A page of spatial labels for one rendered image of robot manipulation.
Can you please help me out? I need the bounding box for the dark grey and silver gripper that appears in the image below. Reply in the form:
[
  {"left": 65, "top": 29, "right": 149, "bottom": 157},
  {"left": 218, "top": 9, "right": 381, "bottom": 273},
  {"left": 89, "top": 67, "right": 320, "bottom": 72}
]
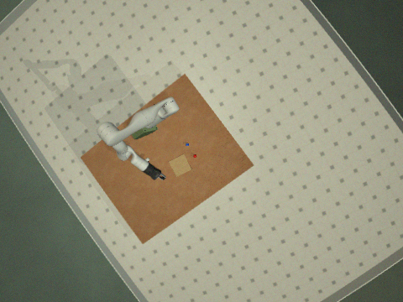
[{"left": 137, "top": 158, "right": 166, "bottom": 180}]

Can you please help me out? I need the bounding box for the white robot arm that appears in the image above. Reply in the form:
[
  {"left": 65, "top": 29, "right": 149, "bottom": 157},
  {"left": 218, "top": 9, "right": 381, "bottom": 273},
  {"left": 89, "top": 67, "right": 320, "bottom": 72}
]
[{"left": 97, "top": 97, "right": 180, "bottom": 167}]

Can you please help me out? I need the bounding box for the tan square mat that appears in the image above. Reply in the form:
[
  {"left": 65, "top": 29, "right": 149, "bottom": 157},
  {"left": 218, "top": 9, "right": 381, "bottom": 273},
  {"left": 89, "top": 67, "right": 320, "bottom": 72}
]
[{"left": 169, "top": 154, "right": 191, "bottom": 177}]

